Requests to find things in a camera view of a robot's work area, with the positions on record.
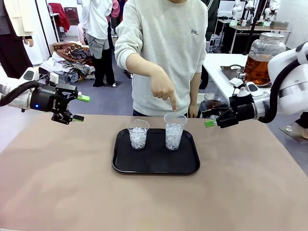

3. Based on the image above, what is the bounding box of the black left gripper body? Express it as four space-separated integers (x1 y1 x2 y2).
30 86 70 114

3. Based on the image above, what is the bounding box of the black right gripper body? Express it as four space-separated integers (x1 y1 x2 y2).
229 95 257 121

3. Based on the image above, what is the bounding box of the tall clear iced cup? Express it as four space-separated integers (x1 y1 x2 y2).
163 112 188 152

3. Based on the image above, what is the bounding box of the short clear iced cup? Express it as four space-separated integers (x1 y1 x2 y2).
127 119 150 150

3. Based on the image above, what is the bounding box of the person's right forearm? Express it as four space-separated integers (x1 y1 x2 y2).
126 53 164 80

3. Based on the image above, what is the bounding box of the person's left forearm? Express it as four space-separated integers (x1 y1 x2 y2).
189 72 202 106

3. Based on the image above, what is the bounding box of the person's left hand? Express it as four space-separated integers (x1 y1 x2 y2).
188 104 199 119

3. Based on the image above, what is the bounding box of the person's right hand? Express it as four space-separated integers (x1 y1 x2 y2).
150 69 179 113

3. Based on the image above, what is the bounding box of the glass pitcher with dark tea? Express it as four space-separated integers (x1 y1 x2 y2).
204 92 227 109

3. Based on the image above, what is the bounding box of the clear plastic storage box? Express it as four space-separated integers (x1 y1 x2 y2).
39 67 73 84

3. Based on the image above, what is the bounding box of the pile of patterned cloths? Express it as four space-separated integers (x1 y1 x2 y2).
39 42 96 83

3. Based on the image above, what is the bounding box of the dark metal drip tray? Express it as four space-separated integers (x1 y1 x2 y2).
220 64 249 86

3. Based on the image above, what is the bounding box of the white side table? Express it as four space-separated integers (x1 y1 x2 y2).
202 52 277 106

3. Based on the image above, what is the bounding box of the glass tea dispenser jar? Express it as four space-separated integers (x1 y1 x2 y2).
244 32 286 86

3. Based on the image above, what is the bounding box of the red hanging garment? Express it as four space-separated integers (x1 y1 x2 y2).
48 2 71 33

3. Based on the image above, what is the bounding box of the dark brown chair back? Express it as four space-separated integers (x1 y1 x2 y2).
64 7 80 26

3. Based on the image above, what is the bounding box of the wooden top lab table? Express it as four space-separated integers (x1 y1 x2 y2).
216 18 292 54

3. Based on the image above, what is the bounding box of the black plastic serving tray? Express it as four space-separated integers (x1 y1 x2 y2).
112 128 201 175

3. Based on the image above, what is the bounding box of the black slanted pole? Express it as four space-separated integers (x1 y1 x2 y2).
244 0 266 55

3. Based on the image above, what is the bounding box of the person in dark jacket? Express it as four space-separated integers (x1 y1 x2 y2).
199 0 220 90

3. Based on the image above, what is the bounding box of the light grey sweatshirt torso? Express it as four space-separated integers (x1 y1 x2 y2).
114 0 208 117

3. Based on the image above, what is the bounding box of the grey metal box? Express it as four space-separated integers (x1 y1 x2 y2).
269 20 289 30

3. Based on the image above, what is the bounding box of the small white background robot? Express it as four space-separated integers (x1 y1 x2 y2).
262 0 281 26

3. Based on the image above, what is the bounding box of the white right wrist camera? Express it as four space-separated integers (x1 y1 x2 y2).
229 77 259 98

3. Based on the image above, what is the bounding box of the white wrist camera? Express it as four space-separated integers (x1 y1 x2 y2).
45 71 60 87
229 77 259 98

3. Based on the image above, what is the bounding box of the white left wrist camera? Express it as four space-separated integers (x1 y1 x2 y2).
45 71 60 87

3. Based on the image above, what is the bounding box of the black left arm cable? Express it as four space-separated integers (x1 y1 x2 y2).
0 80 40 107

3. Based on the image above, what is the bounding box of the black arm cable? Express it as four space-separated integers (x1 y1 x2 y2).
0 80 40 107
258 51 308 124

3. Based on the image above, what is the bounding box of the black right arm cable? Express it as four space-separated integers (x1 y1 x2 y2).
258 51 308 124

